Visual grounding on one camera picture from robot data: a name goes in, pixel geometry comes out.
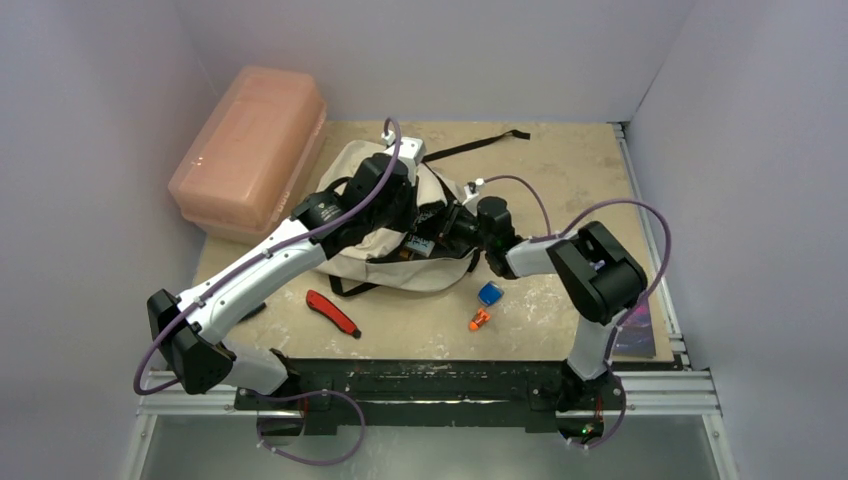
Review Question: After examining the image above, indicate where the red utility knife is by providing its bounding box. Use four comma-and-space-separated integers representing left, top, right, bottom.
305, 290, 362, 339

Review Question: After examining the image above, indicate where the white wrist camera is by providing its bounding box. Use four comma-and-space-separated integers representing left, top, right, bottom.
462, 178, 486, 210
381, 130, 426, 184

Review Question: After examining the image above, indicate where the orange small toy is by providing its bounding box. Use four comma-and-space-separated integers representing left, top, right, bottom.
468, 308, 491, 331

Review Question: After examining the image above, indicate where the blue pencil sharpener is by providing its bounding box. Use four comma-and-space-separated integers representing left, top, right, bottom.
477, 281, 504, 308

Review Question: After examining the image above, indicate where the purple cable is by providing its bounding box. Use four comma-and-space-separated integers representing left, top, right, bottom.
480, 174, 673, 452
132, 117, 404, 467

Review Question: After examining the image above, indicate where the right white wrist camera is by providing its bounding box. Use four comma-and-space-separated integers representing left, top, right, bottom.
462, 178, 486, 210

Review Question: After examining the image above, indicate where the light blue treehouse book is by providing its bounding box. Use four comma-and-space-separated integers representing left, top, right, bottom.
399, 234, 436, 260

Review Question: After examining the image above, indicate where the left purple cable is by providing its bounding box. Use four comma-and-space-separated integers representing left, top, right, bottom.
132, 117, 404, 467

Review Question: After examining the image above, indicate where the beige backpack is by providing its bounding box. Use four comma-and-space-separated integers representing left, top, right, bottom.
311, 130, 533, 299

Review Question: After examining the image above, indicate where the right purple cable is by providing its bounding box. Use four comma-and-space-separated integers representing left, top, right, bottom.
480, 174, 673, 452

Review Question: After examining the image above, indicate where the pink plastic storage box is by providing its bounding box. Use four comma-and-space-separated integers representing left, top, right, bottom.
168, 66, 327, 245

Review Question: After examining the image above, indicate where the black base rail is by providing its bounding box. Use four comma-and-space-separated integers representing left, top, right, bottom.
234, 359, 636, 438

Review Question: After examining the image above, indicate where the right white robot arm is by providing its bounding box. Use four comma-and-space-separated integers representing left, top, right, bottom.
425, 196, 651, 407

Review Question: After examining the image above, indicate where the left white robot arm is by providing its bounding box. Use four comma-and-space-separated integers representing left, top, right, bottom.
146, 153, 421, 409

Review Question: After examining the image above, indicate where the dark galaxy cover book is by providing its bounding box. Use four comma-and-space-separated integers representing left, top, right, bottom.
612, 304, 656, 358

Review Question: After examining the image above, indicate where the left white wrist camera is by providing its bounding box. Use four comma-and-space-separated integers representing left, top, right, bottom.
381, 130, 426, 184

